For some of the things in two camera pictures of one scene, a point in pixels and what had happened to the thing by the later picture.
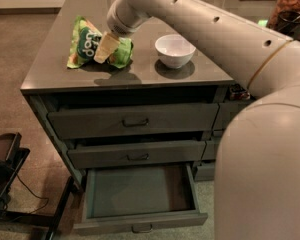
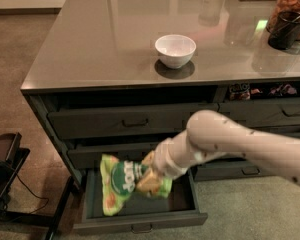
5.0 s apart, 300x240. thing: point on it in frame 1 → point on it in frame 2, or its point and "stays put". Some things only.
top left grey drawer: [134, 121] stays put
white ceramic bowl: [174, 50] stays put
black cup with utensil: [291, 23] stays put
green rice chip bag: [85, 41] → [118, 183]
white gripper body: [122, 23] → [164, 161]
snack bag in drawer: [236, 92] stays put
